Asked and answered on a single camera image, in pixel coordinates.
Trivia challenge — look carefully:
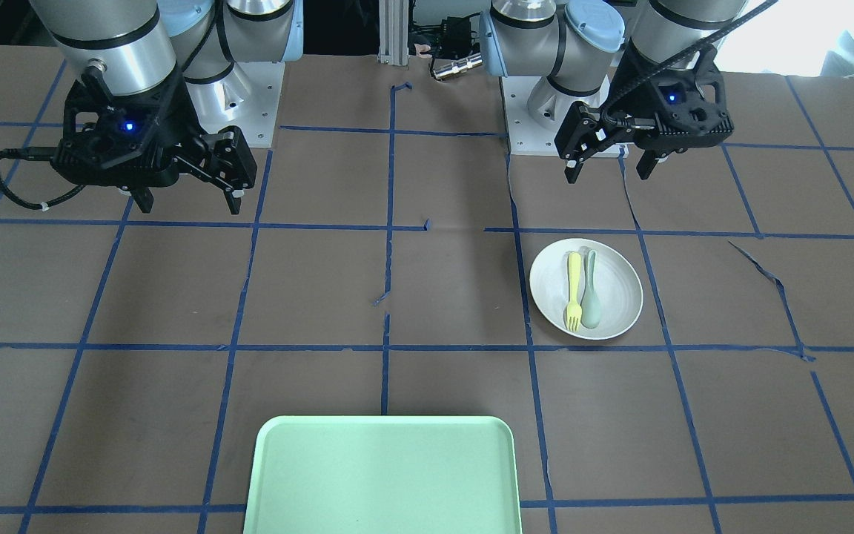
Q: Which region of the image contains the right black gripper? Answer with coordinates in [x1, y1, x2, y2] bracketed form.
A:
[50, 65, 256, 216]

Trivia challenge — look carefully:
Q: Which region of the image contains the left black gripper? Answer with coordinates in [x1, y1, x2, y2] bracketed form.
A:
[555, 45, 733, 185]

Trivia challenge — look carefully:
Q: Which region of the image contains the white round plate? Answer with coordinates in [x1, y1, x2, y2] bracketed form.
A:
[529, 239, 644, 341]

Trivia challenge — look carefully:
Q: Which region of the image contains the yellow plastic fork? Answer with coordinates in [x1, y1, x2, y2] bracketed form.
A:
[565, 252, 583, 332]

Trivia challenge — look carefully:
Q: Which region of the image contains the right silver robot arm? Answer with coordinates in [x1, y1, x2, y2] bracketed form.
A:
[27, 1, 305, 215]

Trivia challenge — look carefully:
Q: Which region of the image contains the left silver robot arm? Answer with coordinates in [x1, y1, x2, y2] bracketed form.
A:
[480, 1, 746, 183]

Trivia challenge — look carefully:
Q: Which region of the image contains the grey-green plastic spoon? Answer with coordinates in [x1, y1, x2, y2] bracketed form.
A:
[580, 249, 603, 330]

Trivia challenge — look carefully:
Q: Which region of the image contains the light green tray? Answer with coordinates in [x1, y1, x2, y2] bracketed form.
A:
[243, 415, 523, 533]

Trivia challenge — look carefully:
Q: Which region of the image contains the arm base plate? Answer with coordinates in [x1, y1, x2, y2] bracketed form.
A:
[500, 76, 610, 156]
[186, 63, 287, 148]

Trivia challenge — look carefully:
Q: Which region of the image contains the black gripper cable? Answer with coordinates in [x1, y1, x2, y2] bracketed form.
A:
[0, 150, 88, 214]

